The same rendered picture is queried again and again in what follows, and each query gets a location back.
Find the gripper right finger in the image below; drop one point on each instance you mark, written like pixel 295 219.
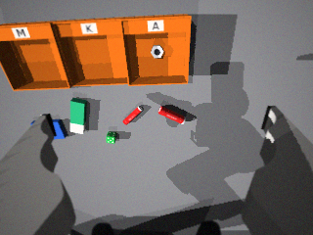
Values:
pixel 279 200

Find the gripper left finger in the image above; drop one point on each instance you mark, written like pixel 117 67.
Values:
pixel 33 199

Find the orange bin rack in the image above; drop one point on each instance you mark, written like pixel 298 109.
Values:
pixel 91 52

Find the silver hex nut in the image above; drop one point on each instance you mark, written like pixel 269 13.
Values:
pixel 157 51

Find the green die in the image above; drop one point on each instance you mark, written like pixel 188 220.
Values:
pixel 111 137

